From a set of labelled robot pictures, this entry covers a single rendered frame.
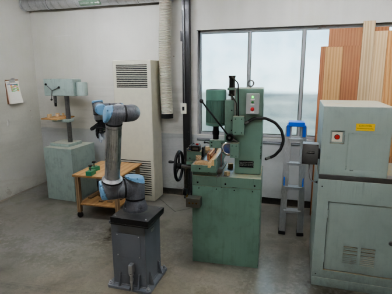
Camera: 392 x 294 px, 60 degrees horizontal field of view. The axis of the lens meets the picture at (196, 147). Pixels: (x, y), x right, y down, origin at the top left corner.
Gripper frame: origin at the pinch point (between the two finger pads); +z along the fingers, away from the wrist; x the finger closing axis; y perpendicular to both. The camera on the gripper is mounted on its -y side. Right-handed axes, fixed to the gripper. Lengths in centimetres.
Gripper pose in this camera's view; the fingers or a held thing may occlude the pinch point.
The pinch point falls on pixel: (100, 141)
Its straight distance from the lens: 313.0
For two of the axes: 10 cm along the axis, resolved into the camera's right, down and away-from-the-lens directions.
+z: 0.4, 9.5, 3.1
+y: 9.3, 0.8, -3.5
